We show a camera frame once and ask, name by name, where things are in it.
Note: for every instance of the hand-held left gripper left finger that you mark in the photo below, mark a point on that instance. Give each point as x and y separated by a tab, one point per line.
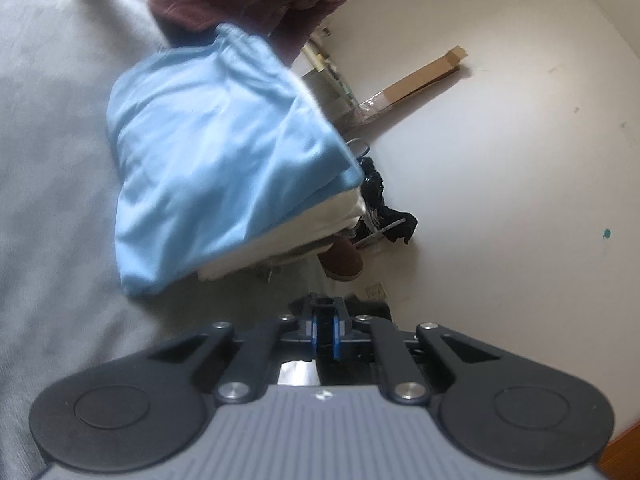
315	332

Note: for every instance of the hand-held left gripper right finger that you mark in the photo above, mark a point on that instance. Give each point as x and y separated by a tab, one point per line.
337	332

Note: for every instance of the brown slipper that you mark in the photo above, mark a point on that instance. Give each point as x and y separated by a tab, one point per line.
342	260

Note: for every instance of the white folded cloth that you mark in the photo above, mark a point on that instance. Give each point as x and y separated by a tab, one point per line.
300	230

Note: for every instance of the black sneaker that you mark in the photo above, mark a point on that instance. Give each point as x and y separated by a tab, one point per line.
374	182
397	222

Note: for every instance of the light blue folded cloth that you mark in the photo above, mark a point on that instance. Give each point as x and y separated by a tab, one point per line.
210	135

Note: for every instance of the metal rack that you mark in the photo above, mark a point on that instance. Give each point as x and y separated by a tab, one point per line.
335	95

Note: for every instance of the long cardboard box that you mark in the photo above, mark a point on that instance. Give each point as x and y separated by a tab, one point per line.
420	77

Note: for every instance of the wooden furniture edge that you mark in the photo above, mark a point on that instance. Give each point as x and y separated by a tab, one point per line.
625	455

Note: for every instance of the grey bed blanket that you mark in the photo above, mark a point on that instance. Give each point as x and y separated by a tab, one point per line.
50	160

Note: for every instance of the wall socket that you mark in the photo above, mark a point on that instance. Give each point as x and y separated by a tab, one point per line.
376	291

